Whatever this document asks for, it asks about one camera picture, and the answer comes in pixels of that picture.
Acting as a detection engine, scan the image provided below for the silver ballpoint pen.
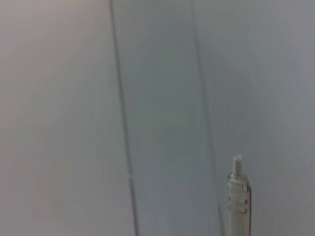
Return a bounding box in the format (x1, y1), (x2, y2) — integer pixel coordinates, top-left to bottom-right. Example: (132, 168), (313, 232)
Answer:
(222, 154), (252, 236)

